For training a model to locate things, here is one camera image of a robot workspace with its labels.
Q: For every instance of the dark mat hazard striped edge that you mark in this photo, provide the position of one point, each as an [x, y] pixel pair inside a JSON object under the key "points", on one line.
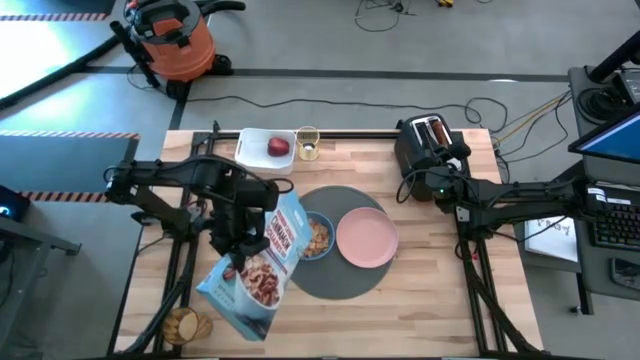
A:
{"points": [[65, 165], [55, 6]]}

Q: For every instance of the grey side desk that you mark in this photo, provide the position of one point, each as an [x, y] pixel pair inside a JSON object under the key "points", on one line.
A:
{"points": [[30, 240]]}

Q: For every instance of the red apple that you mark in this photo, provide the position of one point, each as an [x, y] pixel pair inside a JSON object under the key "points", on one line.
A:
{"points": [[278, 147]]}

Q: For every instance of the white paper sign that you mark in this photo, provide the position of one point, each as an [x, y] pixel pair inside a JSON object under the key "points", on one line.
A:
{"points": [[552, 240]]}

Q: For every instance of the grey computer desk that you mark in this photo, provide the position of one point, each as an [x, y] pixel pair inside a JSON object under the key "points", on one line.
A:
{"points": [[600, 270]]}

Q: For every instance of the black toaster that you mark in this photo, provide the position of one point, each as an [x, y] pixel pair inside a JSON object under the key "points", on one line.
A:
{"points": [[415, 150]]}

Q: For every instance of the grey electronics box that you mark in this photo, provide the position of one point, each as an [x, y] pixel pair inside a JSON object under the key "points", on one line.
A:
{"points": [[631, 85]]}

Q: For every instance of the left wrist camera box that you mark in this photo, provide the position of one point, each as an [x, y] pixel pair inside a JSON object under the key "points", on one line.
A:
{"points": [[260, 195]]}

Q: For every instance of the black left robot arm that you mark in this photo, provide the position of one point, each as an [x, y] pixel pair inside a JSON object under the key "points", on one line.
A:
{"points": [[170, 172]]}

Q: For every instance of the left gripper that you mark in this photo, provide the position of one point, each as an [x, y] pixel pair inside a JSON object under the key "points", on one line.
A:
{"points": [[240, 237]]}

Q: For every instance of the white plastic bin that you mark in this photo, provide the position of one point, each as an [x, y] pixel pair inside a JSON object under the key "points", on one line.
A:
{"points": [[255, 150]]}

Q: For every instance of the black device blue light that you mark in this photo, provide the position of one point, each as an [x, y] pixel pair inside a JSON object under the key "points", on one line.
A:
{"points": [[12, 205]]}

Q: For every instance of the pink plate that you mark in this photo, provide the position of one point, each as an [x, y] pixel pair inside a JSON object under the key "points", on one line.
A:
{"points": [[367, 237]]}

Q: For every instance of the orange shop vacuum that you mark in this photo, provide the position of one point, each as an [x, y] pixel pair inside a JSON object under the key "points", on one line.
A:
{"points": [[180, 45]]}

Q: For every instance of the black pole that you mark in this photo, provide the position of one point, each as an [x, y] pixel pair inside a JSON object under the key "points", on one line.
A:
{"points": [[615, 62]]}

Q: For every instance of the small yellow tool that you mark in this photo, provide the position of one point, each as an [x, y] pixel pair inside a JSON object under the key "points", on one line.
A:
{"points": [[445, 2]]}

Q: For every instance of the black vacuum wand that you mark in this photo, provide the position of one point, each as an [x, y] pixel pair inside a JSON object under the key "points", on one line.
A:
{"points": [[135, 52]]}

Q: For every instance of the grey round woven placemat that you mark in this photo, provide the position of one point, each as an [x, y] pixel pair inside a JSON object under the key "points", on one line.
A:
{"points": [[335, 280]]}

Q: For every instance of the black keyboard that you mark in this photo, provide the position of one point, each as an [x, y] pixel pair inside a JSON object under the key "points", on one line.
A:
{"points": [[617, 225]]}

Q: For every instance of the monitor with blue screen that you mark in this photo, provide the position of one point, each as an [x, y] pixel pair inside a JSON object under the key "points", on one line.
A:
{"points": [[612, 140]]}

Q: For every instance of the black aluminium table frame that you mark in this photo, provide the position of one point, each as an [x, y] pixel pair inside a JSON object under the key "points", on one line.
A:
{"points": [[350, 135]]}

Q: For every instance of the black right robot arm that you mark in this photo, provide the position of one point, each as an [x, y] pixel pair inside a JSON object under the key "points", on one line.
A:
{"points": [[525, 197]]}

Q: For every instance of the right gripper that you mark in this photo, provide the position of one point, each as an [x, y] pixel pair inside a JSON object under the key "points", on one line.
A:
{"points": [[450, 179]]}

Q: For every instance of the cinnamon cereal pieces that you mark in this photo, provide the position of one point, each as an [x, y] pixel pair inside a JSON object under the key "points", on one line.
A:
{"points": [[319, 240]]}

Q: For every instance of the blue bowl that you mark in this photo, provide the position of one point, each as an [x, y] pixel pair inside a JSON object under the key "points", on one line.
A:
{"points": [[331, 235]]}

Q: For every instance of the light blue cinnamon cereal box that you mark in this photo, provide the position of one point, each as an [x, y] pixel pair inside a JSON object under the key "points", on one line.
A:
{"points": [[260, 290]]}

